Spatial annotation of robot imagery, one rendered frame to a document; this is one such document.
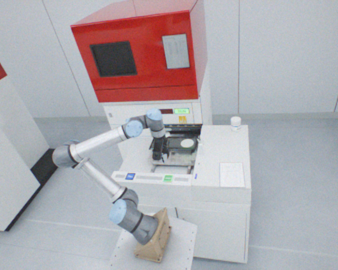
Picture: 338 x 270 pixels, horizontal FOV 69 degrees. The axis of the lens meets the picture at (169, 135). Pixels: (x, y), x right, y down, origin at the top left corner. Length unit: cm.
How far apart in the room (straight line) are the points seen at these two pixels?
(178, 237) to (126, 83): 111
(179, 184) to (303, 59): 237
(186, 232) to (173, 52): 111
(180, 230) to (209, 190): 28
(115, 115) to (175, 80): 66
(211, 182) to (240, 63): 209
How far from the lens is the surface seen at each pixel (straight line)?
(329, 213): 275
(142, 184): 162
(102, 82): 196
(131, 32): 172
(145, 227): 133
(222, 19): 317
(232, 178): 154
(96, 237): 271
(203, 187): 153
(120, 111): 210
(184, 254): 146
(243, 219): 174
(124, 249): 155
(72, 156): 125
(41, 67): 436
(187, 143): 192
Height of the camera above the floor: 211
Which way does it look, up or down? 36 degrees down
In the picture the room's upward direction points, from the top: 11 degrees counter-clockwise
